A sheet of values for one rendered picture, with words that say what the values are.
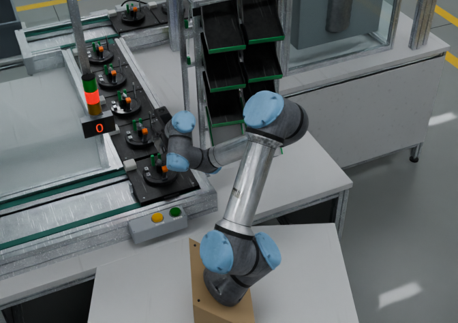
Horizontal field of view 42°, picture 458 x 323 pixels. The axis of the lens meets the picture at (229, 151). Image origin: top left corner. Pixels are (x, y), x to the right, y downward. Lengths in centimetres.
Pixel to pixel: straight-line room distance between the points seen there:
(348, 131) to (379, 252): 70
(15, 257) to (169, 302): 56
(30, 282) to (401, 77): 225
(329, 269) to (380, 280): 114
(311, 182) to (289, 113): 84
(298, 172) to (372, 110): 105
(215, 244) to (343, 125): 187
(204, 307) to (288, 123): 60
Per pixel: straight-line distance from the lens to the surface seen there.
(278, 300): 209
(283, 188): 246
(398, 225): 360
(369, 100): 342
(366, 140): 360
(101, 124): 226
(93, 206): 237
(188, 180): 234
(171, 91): 303
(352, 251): 341
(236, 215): 167
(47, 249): 223
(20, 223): 239
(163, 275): 217
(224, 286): 184
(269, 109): 164
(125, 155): 249
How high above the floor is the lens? 255
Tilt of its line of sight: 40 degrees down
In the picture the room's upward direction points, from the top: 1 degrees counter-clockwise
